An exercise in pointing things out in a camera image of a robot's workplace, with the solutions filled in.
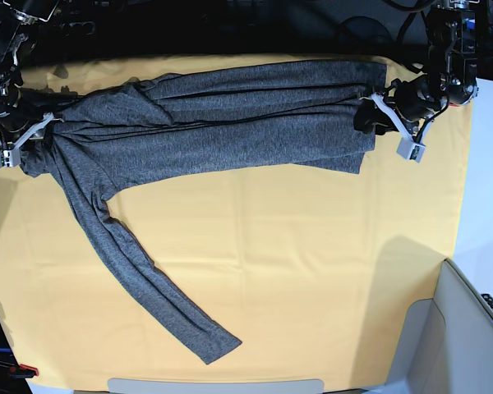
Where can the grey tray edge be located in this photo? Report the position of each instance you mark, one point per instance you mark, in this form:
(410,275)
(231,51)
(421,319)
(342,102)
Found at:
(120,385)

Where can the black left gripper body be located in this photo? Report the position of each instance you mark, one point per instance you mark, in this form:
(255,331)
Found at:
(418,98)

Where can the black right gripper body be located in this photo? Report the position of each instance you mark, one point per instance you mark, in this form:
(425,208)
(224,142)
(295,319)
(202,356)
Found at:
(17,114)

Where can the black power strip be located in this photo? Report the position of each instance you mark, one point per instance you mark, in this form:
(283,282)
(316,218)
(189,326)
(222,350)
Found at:
(77,28)

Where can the black round chair base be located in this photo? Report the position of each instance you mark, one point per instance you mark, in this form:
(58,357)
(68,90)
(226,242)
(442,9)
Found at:
(362,29)

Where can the grey long-sleeve T-shirt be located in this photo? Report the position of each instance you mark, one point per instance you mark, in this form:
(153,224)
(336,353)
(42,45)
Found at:
(176,125)

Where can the yellow table cloth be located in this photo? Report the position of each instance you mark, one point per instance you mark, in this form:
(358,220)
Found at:
(313,270)

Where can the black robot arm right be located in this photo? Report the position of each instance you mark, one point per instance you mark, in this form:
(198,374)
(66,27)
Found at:
(17,29)

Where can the white plastic bin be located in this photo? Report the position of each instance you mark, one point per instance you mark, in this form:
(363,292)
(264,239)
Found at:
(446,345)

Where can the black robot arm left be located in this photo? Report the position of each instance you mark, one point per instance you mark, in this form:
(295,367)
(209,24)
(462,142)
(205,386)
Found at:
(449,77)

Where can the red black clamp left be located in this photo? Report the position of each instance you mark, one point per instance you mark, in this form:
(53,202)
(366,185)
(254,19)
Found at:
(22,371)

